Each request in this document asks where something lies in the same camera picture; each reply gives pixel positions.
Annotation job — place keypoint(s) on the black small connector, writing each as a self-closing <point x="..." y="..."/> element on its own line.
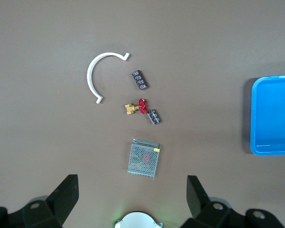
<point x="154" y="117"/>
<point x="140" y="80"/>

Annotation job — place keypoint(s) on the blue plastic tray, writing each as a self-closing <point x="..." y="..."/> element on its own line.
<point x="273" y="114"/>

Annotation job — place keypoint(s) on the white curved plastic bracket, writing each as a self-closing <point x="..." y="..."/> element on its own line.
<point x="89" y="76"/>

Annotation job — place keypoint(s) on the perforated metal power supply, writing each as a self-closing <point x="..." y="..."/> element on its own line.
<point x="143" y="159"/>

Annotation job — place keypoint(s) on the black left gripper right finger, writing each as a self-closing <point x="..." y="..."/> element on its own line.
<point x="197" y="197"/>

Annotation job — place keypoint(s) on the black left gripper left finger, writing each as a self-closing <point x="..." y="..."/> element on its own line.
<point x="61" y="197"/>

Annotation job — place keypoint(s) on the brass valve red handwheel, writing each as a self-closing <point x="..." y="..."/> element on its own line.
<point x="142" y="106"/>

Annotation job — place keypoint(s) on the brown table mat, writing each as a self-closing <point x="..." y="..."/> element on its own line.
<point x="61" y="47"/>

